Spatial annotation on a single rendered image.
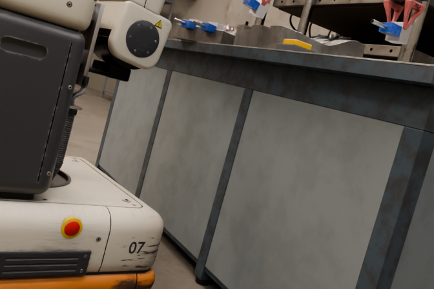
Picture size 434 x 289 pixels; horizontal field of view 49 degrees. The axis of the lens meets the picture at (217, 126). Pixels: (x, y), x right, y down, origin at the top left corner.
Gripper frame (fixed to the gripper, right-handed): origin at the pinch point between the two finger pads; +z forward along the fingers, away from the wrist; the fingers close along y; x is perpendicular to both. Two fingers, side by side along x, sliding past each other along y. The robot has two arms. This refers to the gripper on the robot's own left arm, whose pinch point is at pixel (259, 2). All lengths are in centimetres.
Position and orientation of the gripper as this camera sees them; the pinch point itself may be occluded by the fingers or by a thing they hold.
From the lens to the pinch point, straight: 169.0
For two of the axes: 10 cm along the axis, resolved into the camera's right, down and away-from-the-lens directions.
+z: -4.6, 8.8, 1.2
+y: -4.2, -3.3, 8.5
